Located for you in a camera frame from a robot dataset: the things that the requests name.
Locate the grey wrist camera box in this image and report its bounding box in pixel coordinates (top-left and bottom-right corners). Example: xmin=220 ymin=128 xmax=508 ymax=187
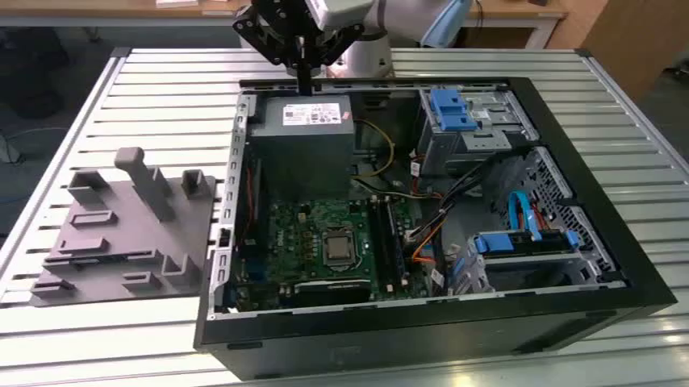
xmin=305 ymin=0 xmax=375 ymax=31

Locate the metal CPU socket cover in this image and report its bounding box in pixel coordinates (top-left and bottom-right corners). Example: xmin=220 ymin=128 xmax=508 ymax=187
xmin=321 ymin=227 xmax=361 ymax=269

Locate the black Nvidia graphics card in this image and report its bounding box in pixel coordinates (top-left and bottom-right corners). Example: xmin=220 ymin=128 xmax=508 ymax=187
xmin=229 ymin=277 xmax=375 ymax=312

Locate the yellow wire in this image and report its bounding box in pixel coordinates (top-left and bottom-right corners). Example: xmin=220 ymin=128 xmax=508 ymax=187
xmin=353 ymin=119 xmax=399 ymax=178

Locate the grey metal drive cage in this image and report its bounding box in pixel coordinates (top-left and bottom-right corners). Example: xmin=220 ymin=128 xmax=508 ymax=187
xmin=420 ymin=86 xmax=541 ymax=175
xmin=447 ymin=231 xmax=630 ymax=298

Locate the black bag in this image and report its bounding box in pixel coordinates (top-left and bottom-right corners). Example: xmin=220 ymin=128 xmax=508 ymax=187
xmin=0 ymin=26 xmax=71 ymax=120

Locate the blue data wire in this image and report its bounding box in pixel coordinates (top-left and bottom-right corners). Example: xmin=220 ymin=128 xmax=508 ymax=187
xmin=507 ymin=191 xmax=545 ymax=243

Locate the grey parts rack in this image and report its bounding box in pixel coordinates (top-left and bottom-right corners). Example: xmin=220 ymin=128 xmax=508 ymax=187
xmin=30 ymin=147 xmax=226 ymax=310

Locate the blue plastic drive latch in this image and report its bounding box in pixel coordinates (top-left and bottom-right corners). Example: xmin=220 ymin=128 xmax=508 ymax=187
xmin=431 ymin=89 xmax=481 ymax=132

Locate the green motherboard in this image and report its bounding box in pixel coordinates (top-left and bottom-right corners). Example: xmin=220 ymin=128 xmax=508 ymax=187
xmin=237 ymin=196 xmax=432 ymax=304

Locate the silver CPU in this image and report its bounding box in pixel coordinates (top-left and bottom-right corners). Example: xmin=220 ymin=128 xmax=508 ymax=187
xmin=325 ymin=235 xmax=354 ymax=259

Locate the orange wire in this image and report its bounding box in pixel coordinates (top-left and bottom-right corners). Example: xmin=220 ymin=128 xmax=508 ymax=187
xmin=412 ymin=231 xmax=441 ymax=264

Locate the grey power supply unit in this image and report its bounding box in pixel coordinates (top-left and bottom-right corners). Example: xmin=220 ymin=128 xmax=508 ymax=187
xmin=248 ymin=95 xmax=358 ymax=202

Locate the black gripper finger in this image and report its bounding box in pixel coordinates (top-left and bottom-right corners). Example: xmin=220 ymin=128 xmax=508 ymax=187
xmin=233 ymin=11 xmax=306 ymax=96
xmin=304 ymin=23 xmax=366 ymax=97

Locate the hard disk in blue carrier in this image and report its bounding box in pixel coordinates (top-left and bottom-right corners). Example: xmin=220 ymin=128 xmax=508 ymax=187
xmin=469 ymin=228 xmax=581 ymax=259

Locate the black PC case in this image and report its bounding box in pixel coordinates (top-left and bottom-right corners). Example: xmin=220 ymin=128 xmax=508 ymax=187
xmin=193 ymin=76 xmax=679 ymax=382

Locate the black wire bundle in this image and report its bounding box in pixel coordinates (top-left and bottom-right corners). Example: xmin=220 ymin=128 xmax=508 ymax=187
xmin=409 ymin=143 xmax=540 ymax=243

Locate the wooden workbench white frame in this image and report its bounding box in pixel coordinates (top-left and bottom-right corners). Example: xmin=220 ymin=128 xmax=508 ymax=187
xmin=0 ymin=0 xmax=571 ymax=49

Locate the red black fan wire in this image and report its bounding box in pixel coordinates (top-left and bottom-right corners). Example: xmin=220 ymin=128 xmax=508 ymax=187
xmin=244 ymin=162 xmax=258 ymax=239

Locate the wooden cabinet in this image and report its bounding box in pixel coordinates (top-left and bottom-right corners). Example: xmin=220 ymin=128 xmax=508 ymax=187
xmin=548 ymin=0 xmax=689 ymax=102

